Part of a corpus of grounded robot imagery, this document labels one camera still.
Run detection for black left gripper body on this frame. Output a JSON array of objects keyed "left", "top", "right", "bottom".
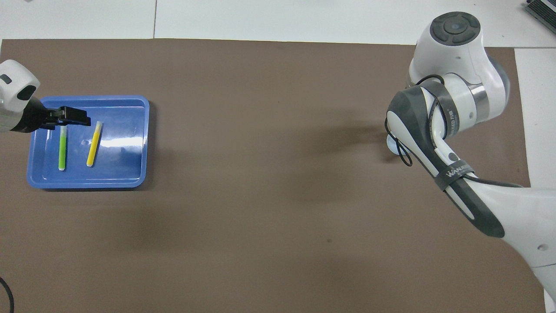
[{"left": 13, "top": 97, "right": 59, "bottom": 133}]

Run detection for green pen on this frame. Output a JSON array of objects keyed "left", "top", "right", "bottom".
[{"left": 58, "top": 125, "right": 68, "bottom": 171}]

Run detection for yellow pen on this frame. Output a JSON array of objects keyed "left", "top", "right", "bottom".
[{"left": 86, "top": 121, "right": 103, "bottom": 167}]

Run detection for blue plastic tray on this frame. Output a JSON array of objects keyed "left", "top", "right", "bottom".
[{"left": 26, "top": 95, "right": 150, "bottom": 191}]

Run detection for brown table mat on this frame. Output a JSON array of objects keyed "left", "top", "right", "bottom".
[{"left": 0, "top": 38, "right": 546, "bottom": 313}]

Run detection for clear plastic cup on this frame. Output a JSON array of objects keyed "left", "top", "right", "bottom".
[{"left": 387, "top": 133, "right": 411, "bottom": 156}]

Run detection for grey ribbed device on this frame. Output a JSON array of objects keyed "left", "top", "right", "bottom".
[{"left": 523, "top": 0, "right": 556, "bottom": 33}]

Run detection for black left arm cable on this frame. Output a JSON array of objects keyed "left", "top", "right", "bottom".
[{"left": 0, "top": 277, "right": 14, "bottom": 313}]

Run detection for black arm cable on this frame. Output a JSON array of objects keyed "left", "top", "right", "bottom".
[
  {"left": 0, "top": 277, "right": 14, "bottom": 313},
  {"left": 384, "top": 74, "right": 524, "bottom": 188}
]

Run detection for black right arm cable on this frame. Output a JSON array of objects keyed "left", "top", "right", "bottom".
[{"left": 384, "top": 74, "right": 524, "bottom": 188}]

